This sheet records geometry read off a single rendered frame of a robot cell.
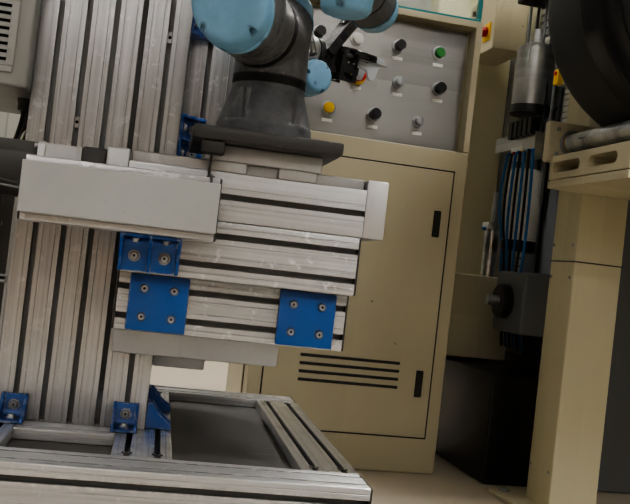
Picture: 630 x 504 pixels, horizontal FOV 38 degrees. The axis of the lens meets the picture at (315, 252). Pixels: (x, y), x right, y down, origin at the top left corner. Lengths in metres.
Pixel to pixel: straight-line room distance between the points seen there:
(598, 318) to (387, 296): 0.56
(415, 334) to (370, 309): 0.15
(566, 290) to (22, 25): 1.43
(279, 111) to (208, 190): 0.21
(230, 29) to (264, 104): 0.15
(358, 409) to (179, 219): 1.38
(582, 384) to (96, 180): 1.46
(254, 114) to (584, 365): 1.25
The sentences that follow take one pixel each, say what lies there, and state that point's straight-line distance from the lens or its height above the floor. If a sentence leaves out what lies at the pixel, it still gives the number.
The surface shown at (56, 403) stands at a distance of 1.60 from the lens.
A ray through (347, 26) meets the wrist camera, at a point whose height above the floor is 1.12.
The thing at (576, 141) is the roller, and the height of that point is 0.89.
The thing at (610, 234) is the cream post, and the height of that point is 0.70.
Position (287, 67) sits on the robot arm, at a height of 0.83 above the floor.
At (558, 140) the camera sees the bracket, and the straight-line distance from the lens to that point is 2.31.
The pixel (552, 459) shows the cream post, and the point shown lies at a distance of 2.38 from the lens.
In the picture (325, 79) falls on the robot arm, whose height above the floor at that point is 0.94.
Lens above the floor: 0.53
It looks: 1 degrees up
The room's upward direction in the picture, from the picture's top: 7 degrees clockwise
